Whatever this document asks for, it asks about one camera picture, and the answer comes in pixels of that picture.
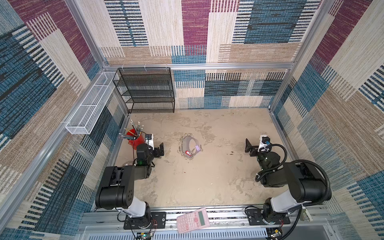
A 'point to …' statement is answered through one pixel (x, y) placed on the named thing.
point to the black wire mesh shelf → (146, 89)
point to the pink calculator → (193, 220)
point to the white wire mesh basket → (82, 121)
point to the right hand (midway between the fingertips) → (255, 140)
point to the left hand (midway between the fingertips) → (155, 143)
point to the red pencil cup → (134, 139)
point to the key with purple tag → (197, 148)
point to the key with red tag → (188, 153)
